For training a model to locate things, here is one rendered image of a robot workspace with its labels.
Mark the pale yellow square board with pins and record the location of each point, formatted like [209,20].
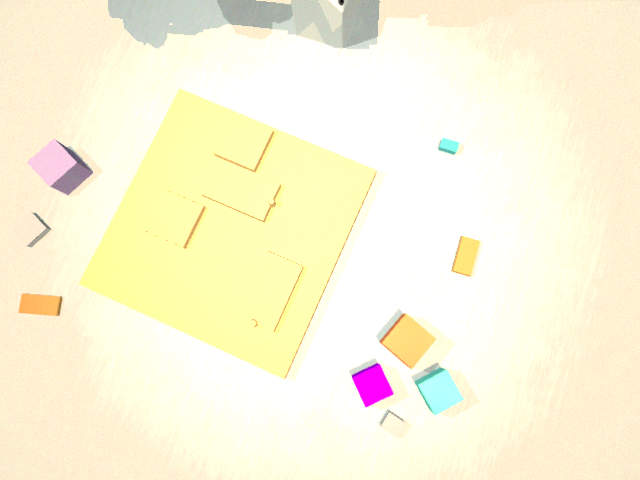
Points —
[230,231]

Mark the yellow rectangular block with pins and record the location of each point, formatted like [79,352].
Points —
[465,256]

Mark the pink cube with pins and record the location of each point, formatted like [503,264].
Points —
[60,167]

